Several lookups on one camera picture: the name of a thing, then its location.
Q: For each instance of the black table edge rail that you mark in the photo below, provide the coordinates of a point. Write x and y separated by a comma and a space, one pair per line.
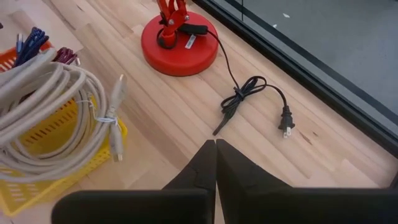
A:
311, 82

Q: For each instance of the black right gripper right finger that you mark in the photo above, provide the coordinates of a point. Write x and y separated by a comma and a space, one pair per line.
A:
280, 205

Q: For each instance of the yellow plastic basket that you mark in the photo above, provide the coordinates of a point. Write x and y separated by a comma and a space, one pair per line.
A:
46, 133

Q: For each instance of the orange plastic basket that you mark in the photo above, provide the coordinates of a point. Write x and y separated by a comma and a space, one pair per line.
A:
6, 62

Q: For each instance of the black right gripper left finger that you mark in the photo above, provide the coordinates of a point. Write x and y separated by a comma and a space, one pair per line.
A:
174, 205

